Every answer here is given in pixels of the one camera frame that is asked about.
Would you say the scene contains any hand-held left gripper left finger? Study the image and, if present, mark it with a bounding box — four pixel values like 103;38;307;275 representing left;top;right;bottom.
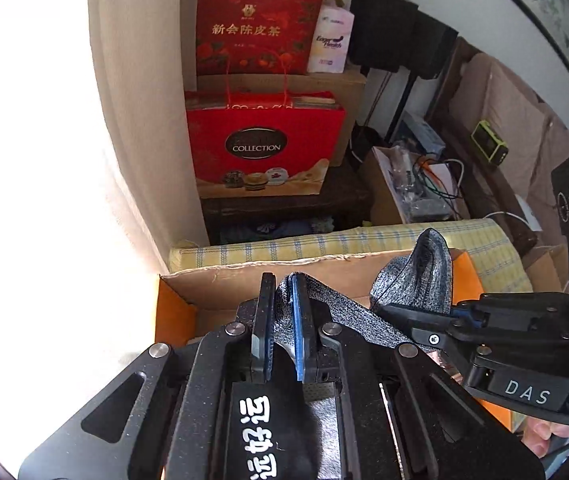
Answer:
17;272;275;480

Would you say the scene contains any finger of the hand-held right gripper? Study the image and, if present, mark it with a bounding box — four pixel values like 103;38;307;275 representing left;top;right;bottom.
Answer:
449;295;487;333
377;304;490;357

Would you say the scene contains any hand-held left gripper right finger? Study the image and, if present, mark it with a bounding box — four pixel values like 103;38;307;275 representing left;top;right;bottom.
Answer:
289;274;547;480

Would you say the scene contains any brown-lidded clear jar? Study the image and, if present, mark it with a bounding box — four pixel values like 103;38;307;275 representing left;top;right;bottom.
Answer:
424;350;465;386

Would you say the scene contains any grey knitted sock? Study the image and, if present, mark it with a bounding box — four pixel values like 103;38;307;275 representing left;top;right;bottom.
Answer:
274;227;457;361

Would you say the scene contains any orange cardboard box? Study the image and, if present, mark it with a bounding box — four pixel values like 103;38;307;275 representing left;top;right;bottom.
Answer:
154;247;535;431

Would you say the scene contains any person's right hand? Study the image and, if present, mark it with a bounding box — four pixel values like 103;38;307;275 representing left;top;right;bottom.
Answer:
519;416;569;460

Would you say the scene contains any brown open cardboard box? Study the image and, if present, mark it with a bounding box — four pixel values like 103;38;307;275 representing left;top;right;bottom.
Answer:
521;245;569;293

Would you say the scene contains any white cylindrical device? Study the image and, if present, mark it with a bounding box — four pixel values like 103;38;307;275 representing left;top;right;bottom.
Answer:
514;199;544;233

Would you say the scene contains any brown sofa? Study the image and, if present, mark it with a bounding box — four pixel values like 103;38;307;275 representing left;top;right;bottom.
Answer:
427;35;569;256

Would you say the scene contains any dark wooden low cabinet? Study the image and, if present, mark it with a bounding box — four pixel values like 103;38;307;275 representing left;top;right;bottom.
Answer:
202;157;375;246

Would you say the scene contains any brown sofa cushion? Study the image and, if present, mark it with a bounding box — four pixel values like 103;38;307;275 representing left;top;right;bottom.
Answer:
529;105;569;196
464;55;550;171

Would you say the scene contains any red chocolate gift bag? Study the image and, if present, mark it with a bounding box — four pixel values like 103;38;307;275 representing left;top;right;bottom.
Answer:
185;50;347;200

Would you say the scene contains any blue and white box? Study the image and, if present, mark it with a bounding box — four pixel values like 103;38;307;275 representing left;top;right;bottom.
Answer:
401;110;446;158

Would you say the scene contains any beige curtain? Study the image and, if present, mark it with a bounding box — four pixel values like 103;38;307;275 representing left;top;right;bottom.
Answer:
87;0;210;276

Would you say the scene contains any black speaker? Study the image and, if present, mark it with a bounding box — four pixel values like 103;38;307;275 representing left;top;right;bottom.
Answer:
401;10;459;80
349;0;419;72

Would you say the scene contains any white tissue pack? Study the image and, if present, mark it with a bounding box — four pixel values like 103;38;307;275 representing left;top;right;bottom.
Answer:
307;7;355;73

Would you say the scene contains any red tea gift bag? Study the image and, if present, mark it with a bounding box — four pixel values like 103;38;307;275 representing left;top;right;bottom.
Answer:
195;0;326;77

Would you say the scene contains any framed ink painting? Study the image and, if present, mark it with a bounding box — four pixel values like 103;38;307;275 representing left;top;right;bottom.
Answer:
468;0;569;98

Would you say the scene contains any white cable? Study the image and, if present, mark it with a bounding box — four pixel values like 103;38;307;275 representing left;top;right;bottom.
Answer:
484;210;527;223

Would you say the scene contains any orange cable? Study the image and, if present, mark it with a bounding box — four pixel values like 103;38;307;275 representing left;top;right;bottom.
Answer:
414;157;445;181

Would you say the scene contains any white box of cables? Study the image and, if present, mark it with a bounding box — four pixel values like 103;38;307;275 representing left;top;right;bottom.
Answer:
364;146;470;226

